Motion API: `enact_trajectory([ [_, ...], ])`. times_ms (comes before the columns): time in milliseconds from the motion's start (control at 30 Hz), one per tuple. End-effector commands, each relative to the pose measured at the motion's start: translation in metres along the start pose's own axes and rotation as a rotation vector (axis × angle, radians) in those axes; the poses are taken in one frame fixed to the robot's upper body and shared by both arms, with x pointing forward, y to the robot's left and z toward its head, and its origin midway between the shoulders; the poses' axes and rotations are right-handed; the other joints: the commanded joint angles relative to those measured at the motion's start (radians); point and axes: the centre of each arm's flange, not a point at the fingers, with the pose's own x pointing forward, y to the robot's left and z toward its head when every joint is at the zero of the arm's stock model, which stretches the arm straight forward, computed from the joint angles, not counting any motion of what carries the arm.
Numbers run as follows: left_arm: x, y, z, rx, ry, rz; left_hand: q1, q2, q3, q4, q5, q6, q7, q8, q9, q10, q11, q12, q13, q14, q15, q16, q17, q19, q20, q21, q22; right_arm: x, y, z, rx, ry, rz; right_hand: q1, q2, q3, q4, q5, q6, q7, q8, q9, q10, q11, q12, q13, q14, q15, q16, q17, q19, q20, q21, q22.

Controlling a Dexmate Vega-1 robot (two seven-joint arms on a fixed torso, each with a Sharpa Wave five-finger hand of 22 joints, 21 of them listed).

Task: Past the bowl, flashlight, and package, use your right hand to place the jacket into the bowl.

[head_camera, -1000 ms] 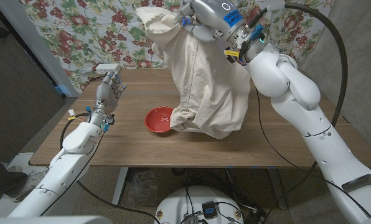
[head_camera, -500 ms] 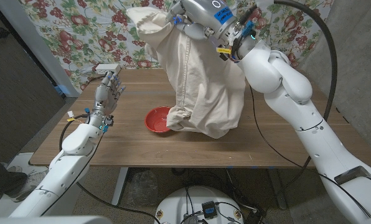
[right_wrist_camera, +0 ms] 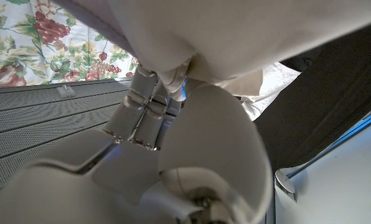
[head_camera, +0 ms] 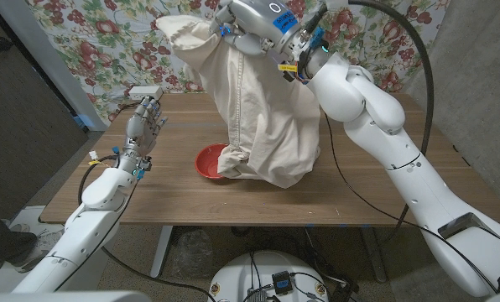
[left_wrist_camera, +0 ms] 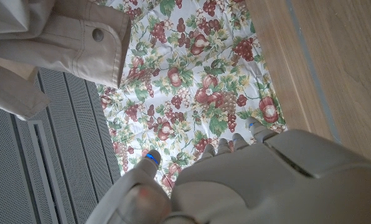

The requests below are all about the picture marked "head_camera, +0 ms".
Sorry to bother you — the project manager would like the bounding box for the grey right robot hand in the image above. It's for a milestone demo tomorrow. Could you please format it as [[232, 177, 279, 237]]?
[[210, 0, 314, 58]]

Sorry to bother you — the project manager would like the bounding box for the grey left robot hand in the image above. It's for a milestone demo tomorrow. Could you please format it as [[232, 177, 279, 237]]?
[[122, 96, 169, 164]]

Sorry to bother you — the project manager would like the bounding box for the beige jacket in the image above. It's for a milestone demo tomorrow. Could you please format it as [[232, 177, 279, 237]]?
[[155, 15, 321, 189]]

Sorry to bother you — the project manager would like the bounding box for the red bowl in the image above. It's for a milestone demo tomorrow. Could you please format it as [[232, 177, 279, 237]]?
[[194, 143, 230, 180]]

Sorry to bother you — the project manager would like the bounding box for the white power strip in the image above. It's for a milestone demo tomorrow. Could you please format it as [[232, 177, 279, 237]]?
[[128, 85, 164, 102]]

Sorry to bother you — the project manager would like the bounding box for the floral fruit print backdrop cloth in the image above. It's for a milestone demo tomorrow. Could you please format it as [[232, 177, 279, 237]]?
[[25, 0, 451, 125]]

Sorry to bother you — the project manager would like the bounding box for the white table leg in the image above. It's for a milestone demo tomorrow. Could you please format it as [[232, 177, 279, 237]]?
[[149, 225, 174, 279]]

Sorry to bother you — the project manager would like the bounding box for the clear plastic bag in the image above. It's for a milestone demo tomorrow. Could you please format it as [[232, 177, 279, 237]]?
[[169, 228, 213, 278]]

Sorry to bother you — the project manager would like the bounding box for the white sneaker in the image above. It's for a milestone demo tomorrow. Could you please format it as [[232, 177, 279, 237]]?
[[17, 228, 66, 269]]

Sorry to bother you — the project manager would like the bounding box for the person leg in dark trousers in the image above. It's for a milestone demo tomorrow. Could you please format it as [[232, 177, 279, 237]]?
[[0, 207, 37, 265]]

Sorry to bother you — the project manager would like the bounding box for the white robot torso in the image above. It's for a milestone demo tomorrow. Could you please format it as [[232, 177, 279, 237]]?
[[207, 250, 331, 302]]

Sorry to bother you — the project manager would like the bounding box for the black box with blue label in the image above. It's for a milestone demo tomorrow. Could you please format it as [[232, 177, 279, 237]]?
[[272, 270, 294, 295]]

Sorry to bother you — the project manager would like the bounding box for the grey table leg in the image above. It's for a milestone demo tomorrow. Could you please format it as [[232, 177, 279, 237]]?
[[361, 226, 388, 284]]

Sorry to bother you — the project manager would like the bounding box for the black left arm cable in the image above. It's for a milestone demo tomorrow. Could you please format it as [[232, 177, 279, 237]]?
[[53, 154, 138, 293]]

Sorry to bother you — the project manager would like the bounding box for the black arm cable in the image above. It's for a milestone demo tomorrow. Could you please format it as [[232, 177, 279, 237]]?
[[53, 154, 138, 293], [316, 0, 435, 157]]

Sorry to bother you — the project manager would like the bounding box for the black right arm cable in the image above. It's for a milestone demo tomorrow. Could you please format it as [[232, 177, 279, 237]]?
[[316, 0, 435, 157]]

